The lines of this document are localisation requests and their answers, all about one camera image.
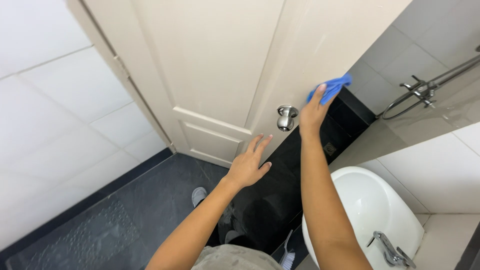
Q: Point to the person's left hand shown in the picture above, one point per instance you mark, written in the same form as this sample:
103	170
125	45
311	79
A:
245	168

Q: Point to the beige door hinge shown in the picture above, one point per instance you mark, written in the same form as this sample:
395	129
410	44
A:
121	66

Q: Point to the white ceramic sink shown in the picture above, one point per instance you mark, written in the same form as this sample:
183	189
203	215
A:
371	213

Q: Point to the beige door frame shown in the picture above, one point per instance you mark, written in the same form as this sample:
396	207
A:
120	71

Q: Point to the grey slipper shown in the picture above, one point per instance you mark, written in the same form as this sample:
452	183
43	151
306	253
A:
198	195
231	236

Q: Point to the blue cleaning cloth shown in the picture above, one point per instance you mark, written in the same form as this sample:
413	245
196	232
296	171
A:
333	87

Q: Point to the chrome shower mixer valve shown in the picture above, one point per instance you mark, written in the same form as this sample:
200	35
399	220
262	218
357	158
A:
423	90

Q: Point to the square metal floor drain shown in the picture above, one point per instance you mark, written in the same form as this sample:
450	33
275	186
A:
330	149

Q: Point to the round metal door knob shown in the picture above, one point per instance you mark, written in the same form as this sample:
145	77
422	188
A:
286	118

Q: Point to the person's grey clothing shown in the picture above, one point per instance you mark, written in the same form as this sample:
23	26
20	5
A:
234	258

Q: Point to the beige panelled door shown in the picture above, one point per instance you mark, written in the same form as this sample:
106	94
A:
225	63

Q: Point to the clear bubbled bath mat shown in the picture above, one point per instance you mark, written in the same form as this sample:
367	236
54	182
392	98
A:
82	240

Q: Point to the chrome sink faucet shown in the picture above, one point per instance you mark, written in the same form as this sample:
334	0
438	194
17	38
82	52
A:
390	252

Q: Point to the person's right hand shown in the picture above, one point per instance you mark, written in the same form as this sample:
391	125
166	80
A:
312	114

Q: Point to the white bristle brush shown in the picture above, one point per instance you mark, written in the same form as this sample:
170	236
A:
288	257

